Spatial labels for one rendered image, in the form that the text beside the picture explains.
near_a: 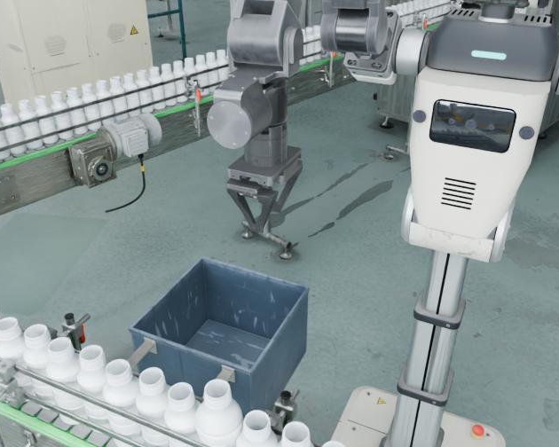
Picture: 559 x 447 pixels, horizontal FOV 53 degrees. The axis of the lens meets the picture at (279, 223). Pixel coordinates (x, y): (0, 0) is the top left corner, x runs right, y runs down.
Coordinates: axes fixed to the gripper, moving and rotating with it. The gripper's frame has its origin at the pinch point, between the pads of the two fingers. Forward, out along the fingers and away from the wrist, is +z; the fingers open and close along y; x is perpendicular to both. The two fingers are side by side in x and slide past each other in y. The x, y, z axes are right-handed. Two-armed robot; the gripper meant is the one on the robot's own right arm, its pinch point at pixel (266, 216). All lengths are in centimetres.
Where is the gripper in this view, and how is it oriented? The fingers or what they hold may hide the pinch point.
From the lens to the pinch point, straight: 80.1
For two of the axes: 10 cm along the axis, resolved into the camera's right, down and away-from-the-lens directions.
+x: 9.1, 2.2, -3.5
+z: 0.0, 8.6, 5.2
